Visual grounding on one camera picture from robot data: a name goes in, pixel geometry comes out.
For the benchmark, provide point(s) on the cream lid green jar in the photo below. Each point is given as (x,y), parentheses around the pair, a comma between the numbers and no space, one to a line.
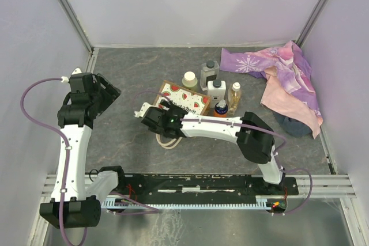
(190,81)

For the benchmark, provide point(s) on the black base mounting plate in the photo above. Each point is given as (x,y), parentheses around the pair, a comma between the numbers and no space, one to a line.
(202,188)

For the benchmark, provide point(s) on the dark blue object under cloth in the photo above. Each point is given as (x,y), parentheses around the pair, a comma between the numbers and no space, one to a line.
(292,126)

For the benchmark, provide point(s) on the brown canvas tote bag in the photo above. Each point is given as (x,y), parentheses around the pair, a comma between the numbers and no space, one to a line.
(192,102)

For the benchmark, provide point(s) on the clear bottle dark cap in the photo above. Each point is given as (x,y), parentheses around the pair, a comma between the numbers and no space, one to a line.
(209,72)

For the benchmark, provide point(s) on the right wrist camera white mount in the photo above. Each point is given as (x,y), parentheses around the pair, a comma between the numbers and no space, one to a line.
(141,113)

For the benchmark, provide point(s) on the white square bottle grey cap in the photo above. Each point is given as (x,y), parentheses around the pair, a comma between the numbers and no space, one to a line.
(216,91)

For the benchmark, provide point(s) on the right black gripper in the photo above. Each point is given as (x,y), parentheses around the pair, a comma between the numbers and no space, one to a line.
(167,105)

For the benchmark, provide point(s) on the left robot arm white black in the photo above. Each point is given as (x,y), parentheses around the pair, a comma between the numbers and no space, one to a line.
(73,204)

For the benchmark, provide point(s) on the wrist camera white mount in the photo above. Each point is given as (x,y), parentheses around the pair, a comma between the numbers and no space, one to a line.
(65,79)
(141,113)

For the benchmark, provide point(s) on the light blue slotted cable duct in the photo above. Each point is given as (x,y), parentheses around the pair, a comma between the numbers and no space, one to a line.
(117,203)

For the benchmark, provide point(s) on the amber bottle white cap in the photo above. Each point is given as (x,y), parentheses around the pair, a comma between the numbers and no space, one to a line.
(233,97)

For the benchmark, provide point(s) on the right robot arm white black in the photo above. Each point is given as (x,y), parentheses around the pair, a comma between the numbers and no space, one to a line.
(251,134)

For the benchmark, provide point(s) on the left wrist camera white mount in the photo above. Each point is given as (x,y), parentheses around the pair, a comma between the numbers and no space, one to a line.
(65,79)

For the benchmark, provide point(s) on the purple pink patterned cloth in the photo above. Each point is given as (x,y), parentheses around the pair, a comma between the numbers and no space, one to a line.
(288,90)

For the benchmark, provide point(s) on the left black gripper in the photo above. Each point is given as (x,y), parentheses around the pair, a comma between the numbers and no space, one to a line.
(110,92)

